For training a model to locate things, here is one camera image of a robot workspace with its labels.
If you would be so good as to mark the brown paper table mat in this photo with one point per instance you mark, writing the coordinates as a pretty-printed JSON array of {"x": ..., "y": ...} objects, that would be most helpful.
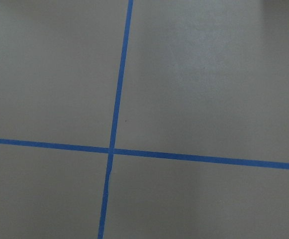
[{"x": 144, "y": 119}]

